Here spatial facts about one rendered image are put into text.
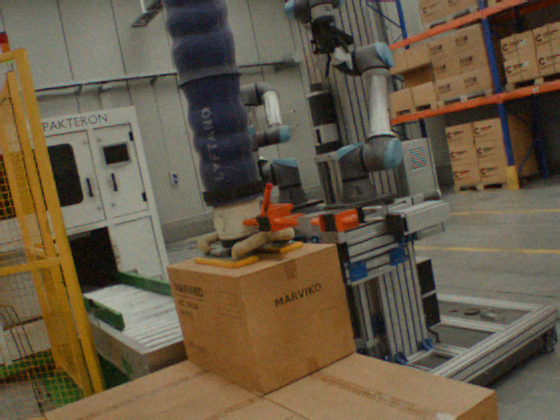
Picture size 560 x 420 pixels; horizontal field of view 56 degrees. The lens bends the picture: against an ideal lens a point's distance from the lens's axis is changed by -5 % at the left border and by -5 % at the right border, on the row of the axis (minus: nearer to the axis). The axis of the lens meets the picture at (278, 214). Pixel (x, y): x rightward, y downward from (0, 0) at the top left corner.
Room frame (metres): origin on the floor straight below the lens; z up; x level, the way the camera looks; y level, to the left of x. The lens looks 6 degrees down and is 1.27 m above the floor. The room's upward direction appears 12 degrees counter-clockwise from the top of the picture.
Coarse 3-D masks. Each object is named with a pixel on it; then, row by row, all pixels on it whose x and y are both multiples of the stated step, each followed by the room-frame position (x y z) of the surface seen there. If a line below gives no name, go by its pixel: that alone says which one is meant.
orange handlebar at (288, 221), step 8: (272, 208) 2.30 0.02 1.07; (280, 208) 2.16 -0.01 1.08; (288, 208) 2.18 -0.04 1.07; (288, 216) 1.73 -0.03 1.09; (296, 216) 1.71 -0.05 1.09; (352, 216) 1.47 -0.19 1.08; (248, 224) 1.92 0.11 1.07; (256, 224) 1.87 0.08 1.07; (280, 224) 1.74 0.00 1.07; (288, 224) 1.70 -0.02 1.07; (296, 224) 1.66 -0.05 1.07; (312, 224) 1.59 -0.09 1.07; (344, 224) 1.47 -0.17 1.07
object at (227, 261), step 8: (216, 248) 2.04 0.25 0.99; (200, 256) 2.08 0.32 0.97; (208, 256) 2.04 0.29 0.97; (216, 256) 2.00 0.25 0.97; (224, 256) 1.96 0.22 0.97; (248, 256) 1.87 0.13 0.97; (256, 256) 1.86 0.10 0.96; (208, 264) 1.99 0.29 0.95; (216, 264) 1.93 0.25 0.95; (224, 264) 1.87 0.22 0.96; (232, 264) 1.82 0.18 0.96; (240, 264) 1.83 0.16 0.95
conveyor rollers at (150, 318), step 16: (112, 288) 4.21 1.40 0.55; (128, 288) 4.08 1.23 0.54; (112, 304) 3.65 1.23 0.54; (128, 304) 3.53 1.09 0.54; (144, 304) 3.41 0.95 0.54; (160, 304) 3.29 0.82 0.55; (128, 320) 3.07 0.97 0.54; (144, 320) 2.95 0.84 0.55; (160, 320) 2.90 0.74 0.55; (176, 320) 2.85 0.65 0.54; (144, 336) 2.66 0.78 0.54; (160, 336) 2.61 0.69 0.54; (176, 336) 2.56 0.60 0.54
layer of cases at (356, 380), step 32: (128, 384) 2.01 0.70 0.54; (160, 384) 1.95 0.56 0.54; (192, 384) 1.89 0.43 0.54; (224, 384) 1.84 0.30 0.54; (288, 384) 1.73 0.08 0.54; (320, 384) 1.67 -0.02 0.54; (352, 384) 1.62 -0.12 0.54; (384, 384) 1.57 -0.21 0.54; (416, 384) 1.53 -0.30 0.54; (448, 384) 1.48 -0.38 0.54; (64, 416) 1.80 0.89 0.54; (96, 416) 1.75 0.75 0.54; (128, 416) 1.71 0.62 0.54; (160, 416) 1.66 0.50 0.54; (192, 416) 1.62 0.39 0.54; (224, 416) 1.58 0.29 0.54; (256, 416) 1.54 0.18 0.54; (288, 416) 1.50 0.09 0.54; (320, 416) 1.46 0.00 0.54; (352, 416) 1.42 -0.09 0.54; (384, 416) 1.38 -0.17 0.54; (416, 416) 1.34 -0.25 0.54; (448, 416) 1.30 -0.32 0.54; (480, 416) 1.34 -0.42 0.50
